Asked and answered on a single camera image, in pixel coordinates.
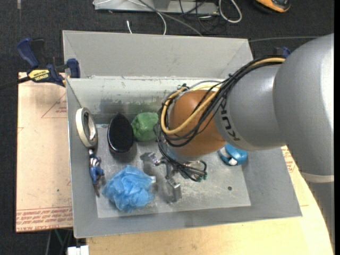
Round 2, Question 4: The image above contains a grey metal bin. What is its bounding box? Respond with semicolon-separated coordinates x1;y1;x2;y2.
62;30;303;239

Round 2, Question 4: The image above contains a blue and white tape dispenser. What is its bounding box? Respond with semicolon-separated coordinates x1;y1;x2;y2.
217;142;249;167

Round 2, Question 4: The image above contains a brown cardboard board red print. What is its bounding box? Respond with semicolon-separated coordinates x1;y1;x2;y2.
15;72;310;233

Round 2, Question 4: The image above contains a green crumpled ball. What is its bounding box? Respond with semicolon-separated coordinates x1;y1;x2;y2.
131;112;160;142

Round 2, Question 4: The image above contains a white tape roll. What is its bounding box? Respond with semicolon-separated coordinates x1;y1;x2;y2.
75;107;99;147

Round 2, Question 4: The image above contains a black oval case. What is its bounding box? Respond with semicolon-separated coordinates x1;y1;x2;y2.
107;113;135;154

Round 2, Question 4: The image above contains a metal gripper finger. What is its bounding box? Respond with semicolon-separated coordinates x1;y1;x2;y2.
139;151;158;184
165;178;183;205

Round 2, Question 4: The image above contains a blue toy action figure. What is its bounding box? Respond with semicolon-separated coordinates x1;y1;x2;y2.
88;148;105;198

